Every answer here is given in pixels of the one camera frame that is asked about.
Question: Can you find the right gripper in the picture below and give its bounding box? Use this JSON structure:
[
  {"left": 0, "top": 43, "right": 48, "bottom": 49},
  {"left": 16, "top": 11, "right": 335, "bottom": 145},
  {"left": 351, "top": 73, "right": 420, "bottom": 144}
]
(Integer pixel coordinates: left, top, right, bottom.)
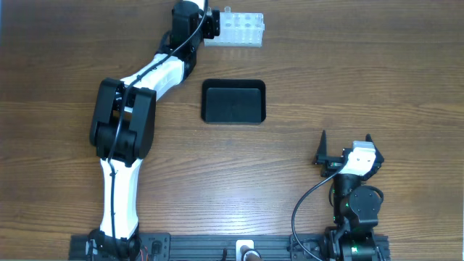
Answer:
[{"left": 313, "top": 129, "right": 385, "bottom": 181}]

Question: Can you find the black tray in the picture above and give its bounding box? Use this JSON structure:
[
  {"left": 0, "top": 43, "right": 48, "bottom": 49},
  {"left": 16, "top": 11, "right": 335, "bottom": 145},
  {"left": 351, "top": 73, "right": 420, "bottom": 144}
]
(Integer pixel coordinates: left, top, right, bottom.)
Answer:
[{"left": 201, "top": 78, "right": 268, "bottom": 126}]

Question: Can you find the white test tube rack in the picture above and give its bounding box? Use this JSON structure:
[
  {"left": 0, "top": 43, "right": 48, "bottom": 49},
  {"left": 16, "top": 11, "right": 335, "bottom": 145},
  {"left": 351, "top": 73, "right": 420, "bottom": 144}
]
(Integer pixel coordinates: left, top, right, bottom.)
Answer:
[{"left": 203, "top": 12, "right": 266, "bottom": 49}]

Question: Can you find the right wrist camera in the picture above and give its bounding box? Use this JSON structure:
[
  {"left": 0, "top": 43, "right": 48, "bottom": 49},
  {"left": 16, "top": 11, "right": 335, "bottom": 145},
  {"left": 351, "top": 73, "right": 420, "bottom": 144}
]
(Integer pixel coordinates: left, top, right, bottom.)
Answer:
[{"left": 340, "top": 140, "right": 377, "bottom": 177}]

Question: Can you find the mounting rail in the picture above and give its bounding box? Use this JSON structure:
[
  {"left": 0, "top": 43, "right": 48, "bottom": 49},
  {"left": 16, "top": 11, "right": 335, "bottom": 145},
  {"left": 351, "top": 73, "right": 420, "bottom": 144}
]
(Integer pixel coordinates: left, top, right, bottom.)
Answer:
[{"left": 68, "top": 233, "right": 392, "bottom": 261}]

